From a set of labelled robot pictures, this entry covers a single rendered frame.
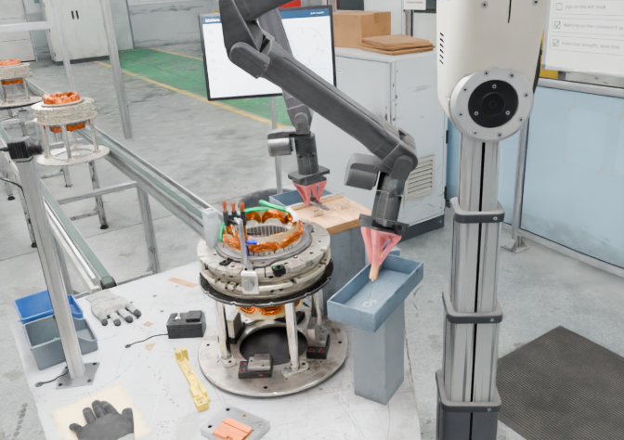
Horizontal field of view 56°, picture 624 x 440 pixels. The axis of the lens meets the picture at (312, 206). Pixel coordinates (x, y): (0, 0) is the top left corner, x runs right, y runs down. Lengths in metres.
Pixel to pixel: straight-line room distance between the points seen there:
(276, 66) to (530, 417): 1.90
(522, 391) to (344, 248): 1.34
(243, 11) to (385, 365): 0.78
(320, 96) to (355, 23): 2.91
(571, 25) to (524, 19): 2.21
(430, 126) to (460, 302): 2.46
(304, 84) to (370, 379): 0.67
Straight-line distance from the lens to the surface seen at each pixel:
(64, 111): 3.41
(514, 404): 2.66
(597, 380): 2.88
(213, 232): 1.42
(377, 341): 1.31
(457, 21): 1.17
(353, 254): 1.64
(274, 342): 1.62
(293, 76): 1.11
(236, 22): 1.06
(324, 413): 1.39
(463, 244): 1.38
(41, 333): 1.81
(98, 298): 1.96
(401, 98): 3.61
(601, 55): 3.31
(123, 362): 1.65
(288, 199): 1.83
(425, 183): 3.90
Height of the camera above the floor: 1.70
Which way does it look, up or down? 22 degrees down
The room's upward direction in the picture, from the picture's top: 3 degrees counter-clockwise
